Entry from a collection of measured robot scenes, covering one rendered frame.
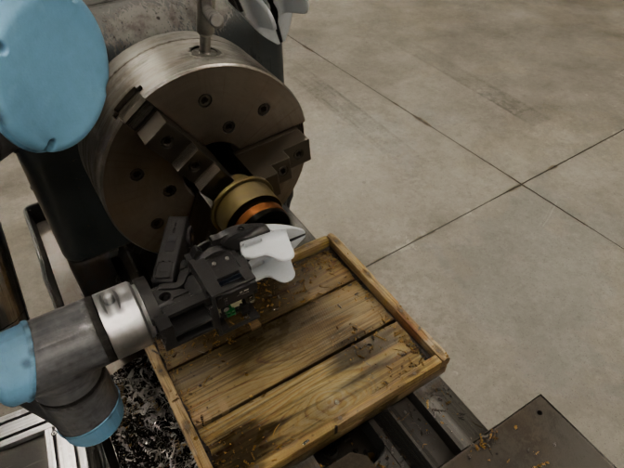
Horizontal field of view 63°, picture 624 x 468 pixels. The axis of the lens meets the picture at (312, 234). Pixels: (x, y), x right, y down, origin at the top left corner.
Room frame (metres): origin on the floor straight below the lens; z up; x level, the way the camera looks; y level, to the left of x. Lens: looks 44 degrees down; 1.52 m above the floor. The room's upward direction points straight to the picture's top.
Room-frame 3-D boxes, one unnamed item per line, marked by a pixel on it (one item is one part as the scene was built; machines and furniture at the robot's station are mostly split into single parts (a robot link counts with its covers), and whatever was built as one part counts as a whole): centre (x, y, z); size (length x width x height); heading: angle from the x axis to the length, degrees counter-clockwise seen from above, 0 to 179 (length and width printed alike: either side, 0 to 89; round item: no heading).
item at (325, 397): (0.43, 0.04, 0.89); 0.36 x 0.30 x 0.04; 122
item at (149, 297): (0.37, 0.13, 1.08); 0.12 x 0.09 x 0.08; 122
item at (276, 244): (0.43, 0.04, 1.09); 0.09 x 0.06 x 0.03; 122
